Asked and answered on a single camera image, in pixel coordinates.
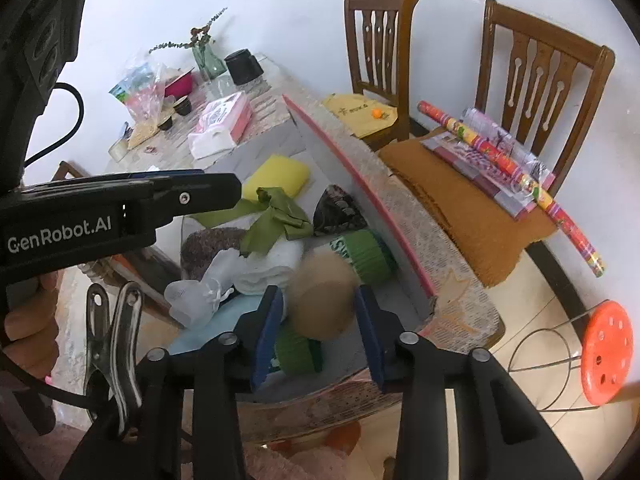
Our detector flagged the red cardboard box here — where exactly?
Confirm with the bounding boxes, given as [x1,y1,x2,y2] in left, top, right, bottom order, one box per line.
[110,94,438,403]

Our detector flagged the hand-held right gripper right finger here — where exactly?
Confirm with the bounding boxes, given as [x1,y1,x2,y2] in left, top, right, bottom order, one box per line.
[355,284,583,480]

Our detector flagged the clear plastic bag pink contents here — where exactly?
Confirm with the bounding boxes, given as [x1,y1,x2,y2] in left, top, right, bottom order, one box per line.
[122,62,173,121]

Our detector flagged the white cloth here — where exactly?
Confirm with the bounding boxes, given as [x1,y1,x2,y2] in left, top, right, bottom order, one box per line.
[232,237,306,295]

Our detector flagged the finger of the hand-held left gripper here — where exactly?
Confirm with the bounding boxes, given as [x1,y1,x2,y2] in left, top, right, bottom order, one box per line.
[95,169,243,226]

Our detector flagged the dried flower sprig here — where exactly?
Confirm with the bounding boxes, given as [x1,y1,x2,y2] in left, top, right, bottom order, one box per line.
[148,7,228,56]

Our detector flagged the green ribbon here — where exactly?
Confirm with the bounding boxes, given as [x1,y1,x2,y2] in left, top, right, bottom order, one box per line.
[187,186,315,256]

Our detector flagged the yellow envelope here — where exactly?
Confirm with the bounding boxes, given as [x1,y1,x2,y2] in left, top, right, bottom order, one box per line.
[322,92,401,139]

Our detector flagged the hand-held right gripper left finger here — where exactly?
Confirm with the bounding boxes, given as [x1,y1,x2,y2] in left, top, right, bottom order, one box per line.
[60,284,286,480]

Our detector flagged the black cable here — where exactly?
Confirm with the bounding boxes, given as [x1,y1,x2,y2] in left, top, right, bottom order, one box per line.
[0,347,108,413]
[22,82,85,166]

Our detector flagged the light blue cloth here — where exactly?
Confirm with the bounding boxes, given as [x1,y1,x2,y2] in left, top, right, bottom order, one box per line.
[167,292,261,356]

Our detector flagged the pink fuzzy cloth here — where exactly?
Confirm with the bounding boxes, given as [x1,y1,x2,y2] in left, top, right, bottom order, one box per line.
[242,442,351,480]

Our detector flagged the person's left hand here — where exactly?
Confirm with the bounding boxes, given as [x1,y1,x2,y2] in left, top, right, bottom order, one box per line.
[0,272,61,376]

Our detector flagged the green white sock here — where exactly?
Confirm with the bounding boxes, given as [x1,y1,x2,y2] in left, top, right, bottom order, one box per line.
[272,327,326,375]
[327,229,398,286]

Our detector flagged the orange plastic stool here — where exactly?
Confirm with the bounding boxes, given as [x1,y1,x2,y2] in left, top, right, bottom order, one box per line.
[507,299,634,413]

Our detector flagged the bag of pale beans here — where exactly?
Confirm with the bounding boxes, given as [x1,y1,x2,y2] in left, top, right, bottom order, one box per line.
[127,119,161,150]

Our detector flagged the brown purple knit cloth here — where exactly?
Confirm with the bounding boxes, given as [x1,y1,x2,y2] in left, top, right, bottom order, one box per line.
[180,226,248,281]

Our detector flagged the pink striped wrapping paper pack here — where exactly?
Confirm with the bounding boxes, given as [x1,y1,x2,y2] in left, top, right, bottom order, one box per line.
[422,132,538,221]

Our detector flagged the red colourful wrapping paper roll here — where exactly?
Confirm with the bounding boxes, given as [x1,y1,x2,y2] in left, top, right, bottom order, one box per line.
[417,101,606,277]

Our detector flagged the white mesh drawstring bag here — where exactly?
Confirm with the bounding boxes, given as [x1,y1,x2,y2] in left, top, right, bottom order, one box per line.
[164,249,251,328]

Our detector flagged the brown chair cushion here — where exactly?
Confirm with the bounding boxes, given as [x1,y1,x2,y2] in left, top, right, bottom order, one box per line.
[377,127,560,288]

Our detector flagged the purple wrapping paper roll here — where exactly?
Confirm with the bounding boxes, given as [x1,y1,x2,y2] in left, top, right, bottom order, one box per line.
[460,106,556,196]

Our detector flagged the metal spring clip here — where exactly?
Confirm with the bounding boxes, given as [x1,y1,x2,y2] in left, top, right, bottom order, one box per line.
[82,281,146,438]

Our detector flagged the dark patterned pouch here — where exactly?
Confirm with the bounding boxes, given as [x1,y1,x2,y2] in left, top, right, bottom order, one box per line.
[312,184,370,237]

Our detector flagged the pink tissue pack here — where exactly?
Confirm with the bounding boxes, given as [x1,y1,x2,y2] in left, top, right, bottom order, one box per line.
[187,92,253,161]

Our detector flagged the green red packet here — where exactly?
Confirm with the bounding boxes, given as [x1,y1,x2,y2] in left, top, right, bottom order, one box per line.
[109,67,151,103]

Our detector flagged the brown wooden chair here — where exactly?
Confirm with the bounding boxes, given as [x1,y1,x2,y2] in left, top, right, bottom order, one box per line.
[52,161,86,181]
[470,0,617,201]
[344,0,420,153]

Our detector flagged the black mug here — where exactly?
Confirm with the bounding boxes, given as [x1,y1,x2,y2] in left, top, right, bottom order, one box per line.
[224,49,265,87]

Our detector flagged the yellow sponge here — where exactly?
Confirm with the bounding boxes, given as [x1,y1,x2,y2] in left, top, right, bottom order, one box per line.
[241,155,311,198]

